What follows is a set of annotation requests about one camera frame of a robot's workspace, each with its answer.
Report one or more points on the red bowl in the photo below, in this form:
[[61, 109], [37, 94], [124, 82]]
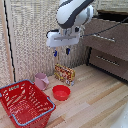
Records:
[[61, 92]]

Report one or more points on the colourful snack box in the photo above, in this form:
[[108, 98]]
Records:
[[65, 74]]

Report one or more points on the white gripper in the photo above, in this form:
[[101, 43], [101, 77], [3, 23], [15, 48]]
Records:
[[62, 37]]

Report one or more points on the brown drawer cabinet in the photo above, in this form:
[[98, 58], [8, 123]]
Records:
[[109, 46]]

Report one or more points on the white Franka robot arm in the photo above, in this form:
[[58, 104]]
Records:
[[70, 12]]

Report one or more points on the red shopping basket blue rim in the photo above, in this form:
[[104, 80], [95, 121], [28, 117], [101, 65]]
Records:
[[24, 102]]

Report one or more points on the pink cup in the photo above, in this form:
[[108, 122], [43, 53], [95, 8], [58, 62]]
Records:
[[41, 81]]

